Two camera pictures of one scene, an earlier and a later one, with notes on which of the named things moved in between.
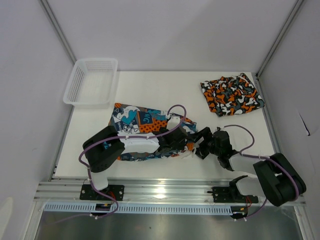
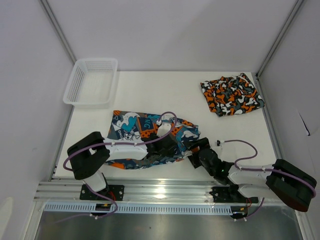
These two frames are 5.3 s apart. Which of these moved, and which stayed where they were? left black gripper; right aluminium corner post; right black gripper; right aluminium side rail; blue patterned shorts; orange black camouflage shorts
Moved: right black gripper; blue patterned shorts
Stayed: left black gripper; right aluminium side rail; orange black camouflage shorts; right aluminium corner post
